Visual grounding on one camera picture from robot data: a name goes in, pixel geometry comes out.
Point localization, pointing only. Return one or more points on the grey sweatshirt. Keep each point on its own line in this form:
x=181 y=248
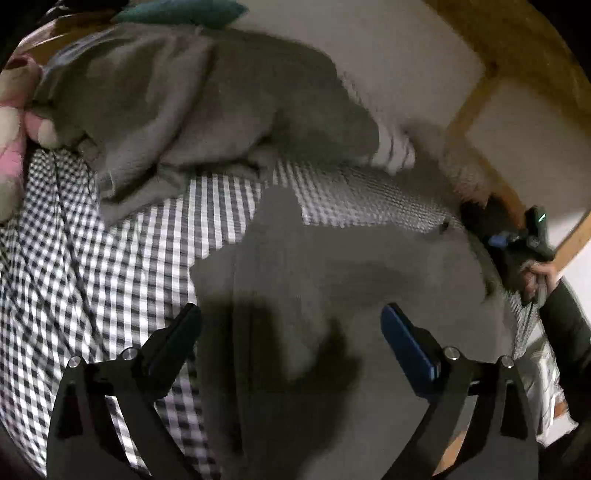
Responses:
x=323 y=286

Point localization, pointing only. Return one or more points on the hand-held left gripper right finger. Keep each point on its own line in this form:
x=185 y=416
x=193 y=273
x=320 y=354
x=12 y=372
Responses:
x=411 y=346

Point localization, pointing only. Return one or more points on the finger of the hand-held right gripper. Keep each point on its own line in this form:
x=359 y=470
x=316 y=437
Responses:
x=494 y=240

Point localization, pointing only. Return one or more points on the person's right hand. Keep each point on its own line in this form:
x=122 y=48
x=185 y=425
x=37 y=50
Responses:
x=542 y=277

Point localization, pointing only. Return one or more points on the white patterned cloth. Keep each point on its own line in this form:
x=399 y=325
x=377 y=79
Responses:
x=547 y=378

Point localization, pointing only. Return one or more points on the person's right forearm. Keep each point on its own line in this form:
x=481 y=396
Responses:
x=568 y=332

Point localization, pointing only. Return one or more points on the wooden bed frame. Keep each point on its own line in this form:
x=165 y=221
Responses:
x=503 y=69

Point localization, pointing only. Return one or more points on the pink plush toy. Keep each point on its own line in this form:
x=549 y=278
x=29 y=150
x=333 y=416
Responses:
x=11 y=134

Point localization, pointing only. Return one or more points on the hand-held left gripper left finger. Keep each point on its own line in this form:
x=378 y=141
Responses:
x=178 y=333

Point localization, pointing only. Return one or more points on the teal cloth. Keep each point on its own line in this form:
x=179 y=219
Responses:
x=184 y=11

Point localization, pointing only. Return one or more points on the black white striped cloth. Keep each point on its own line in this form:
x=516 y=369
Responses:
x=392 y=150

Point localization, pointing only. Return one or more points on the black white checkered cloth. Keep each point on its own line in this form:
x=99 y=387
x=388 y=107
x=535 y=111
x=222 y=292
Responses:
x=138 y=258

